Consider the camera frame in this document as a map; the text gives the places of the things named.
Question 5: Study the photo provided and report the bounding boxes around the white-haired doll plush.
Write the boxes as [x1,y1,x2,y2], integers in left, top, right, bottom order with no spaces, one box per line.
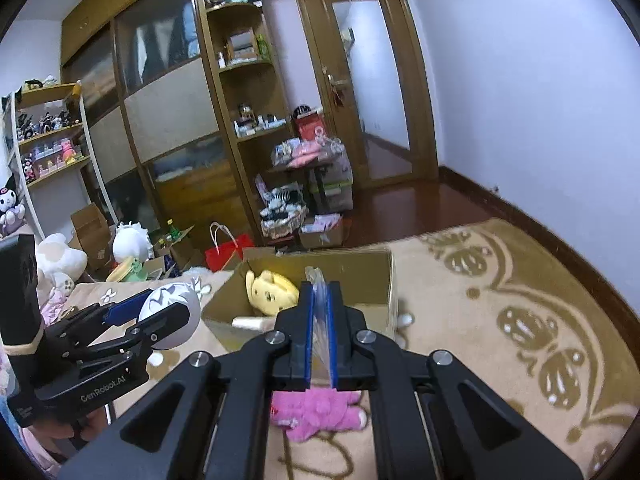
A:
[137,282,202,351]

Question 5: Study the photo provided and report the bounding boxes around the pink plush toy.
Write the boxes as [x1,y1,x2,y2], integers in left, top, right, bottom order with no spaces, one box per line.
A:
[269,387,368,442]

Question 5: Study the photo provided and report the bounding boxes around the yellow dog plush toy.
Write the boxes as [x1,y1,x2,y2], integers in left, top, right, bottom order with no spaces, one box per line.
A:
[245,270,299,316]

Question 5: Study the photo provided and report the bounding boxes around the person's left hand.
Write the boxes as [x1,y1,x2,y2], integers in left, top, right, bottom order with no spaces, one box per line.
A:
[29,408,107,442]

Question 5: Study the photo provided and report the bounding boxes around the white bear plush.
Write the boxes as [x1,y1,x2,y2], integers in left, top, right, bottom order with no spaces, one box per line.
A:
[36,233,88,297]

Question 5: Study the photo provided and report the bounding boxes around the green frog plush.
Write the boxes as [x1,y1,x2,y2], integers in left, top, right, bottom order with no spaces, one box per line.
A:
[106,257,148,283]

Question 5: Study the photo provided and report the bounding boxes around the brown cardboard box on floor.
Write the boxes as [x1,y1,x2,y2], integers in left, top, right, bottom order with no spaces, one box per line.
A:
[70,204,112,271]

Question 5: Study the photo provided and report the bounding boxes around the white round plush toy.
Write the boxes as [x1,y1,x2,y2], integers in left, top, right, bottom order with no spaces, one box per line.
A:
[112,222,153,263]

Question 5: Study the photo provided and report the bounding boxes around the red paper gift bag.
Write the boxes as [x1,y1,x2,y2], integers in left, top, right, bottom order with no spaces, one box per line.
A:
[204,222,254,272]

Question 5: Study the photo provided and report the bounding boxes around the kuromi plush doll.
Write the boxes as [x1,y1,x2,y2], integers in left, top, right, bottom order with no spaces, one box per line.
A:
[0,174,26,237]

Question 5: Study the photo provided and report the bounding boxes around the open cardboard box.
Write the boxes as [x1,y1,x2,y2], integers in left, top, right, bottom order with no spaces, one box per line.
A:
[200,248,399,354]

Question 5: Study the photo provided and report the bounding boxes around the lace trimmed basket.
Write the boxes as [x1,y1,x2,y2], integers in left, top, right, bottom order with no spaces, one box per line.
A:
[255,176,308,240]

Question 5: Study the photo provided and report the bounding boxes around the white wooden toy shelf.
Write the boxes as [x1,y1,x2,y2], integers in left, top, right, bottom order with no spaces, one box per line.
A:
[2,80,117,238]

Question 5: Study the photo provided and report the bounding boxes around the small cardboard box with items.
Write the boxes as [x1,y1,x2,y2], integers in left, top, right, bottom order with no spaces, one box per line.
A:
[298,214,344,250]

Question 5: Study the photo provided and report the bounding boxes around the small black side table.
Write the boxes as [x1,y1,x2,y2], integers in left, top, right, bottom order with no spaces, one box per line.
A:
[267,155,337,214]

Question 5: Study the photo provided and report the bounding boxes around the stacked storage boxes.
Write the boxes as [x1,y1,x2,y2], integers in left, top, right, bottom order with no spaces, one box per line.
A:
[309,152,354,212]

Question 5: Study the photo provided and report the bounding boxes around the wooden wardrobe with shelves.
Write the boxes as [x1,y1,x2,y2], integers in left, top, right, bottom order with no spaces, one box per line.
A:
[60,0,296,256]

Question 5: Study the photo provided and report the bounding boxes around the wooden door with glass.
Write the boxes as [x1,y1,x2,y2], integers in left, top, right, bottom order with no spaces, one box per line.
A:
[296,0,438,188]

